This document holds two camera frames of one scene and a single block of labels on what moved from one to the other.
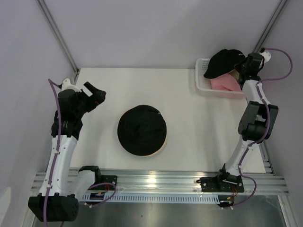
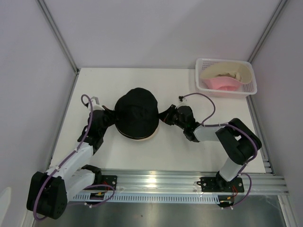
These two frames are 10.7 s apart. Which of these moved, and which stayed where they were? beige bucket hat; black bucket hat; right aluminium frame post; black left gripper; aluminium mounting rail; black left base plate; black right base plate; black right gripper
Moved: black left gripper; black bucket hat; beige bucket hat; black right gripper
Stayed: aluminium mounting rail; right aluminium frame post; black left base plate; black right base plate
